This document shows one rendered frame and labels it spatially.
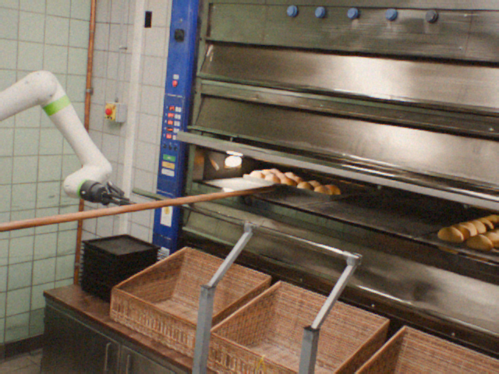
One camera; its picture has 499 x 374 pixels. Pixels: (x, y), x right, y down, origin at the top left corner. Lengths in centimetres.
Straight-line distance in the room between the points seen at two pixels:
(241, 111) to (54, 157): 125
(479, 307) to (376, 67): 100
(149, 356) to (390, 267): 108
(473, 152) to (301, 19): 95
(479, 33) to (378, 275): 101
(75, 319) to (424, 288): 163
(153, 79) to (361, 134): 128
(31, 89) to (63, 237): 151
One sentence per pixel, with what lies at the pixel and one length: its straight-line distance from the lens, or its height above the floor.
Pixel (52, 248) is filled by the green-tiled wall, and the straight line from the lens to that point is 400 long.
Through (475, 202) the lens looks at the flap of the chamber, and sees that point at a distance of 235.
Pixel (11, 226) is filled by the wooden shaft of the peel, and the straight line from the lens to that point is 226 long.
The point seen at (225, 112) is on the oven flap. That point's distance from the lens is 315.
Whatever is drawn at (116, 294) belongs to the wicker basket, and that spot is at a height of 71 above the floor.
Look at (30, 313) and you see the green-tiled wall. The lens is 406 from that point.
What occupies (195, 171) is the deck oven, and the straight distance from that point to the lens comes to 331.
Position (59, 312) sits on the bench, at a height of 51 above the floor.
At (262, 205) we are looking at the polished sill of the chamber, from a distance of 301.
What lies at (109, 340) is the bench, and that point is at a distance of 308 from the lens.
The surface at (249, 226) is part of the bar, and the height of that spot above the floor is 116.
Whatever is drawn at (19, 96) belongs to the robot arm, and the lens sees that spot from 271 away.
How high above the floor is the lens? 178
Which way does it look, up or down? 10 degrees down
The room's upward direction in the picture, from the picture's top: 6 degrees clockwise
